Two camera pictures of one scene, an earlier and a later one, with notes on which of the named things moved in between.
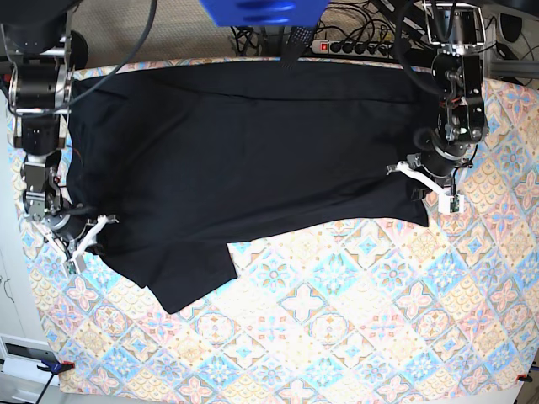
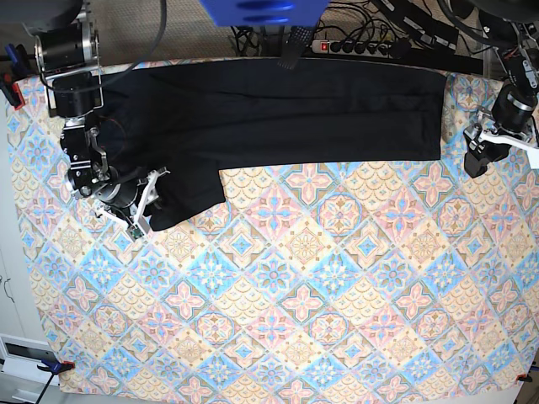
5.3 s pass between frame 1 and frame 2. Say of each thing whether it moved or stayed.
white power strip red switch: stayed
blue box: stayed
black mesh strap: stayed
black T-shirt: moved
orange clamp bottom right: stayed
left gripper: moved
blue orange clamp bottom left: stayed
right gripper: moved
